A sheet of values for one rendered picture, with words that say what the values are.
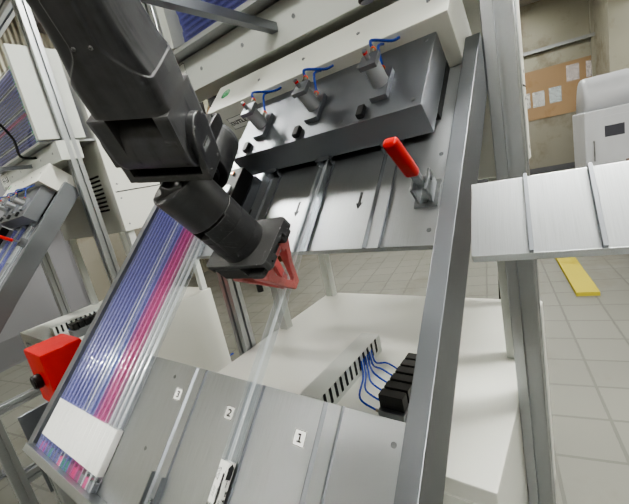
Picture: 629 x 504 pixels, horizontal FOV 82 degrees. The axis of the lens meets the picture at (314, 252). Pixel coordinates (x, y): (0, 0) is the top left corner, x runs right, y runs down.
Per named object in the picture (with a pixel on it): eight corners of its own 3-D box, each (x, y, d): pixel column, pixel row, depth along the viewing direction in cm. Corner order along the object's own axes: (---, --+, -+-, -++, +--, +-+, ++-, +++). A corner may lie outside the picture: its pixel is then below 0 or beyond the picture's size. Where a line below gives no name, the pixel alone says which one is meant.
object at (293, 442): (380, 713, 26) (359, 733, 24) (53, 445, 66) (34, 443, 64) (420, 428, 33) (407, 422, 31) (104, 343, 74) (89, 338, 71)
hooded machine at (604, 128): (647, 180, 496) (646, 60, 463) (587, 188, 525) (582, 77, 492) (627, 174, 563) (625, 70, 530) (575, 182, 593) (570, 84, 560)
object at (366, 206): (450, 265, 42) (436, 243, 39) (154, 269, 82) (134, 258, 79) (475, 71, 55) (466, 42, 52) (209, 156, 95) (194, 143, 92)
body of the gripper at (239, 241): (236, 233, 48) (195, 196, 43) (294, 225, 42) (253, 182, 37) (215, 275, 45) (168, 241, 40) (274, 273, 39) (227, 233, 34)
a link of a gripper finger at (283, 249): (278, 264, 53) (235, 225, 47) (317, 262, 48) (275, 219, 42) (261, 306, 50) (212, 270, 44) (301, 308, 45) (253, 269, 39)
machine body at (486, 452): (533, 792, 61) (497, 495, 48) (250, 579, 104) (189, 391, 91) (557, 487, 111) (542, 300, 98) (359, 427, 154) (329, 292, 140)
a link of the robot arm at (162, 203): (136, 205, 35) (176, 183, 32) (160, 160, 39) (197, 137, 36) (190, 246, 39) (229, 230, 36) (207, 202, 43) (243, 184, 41)
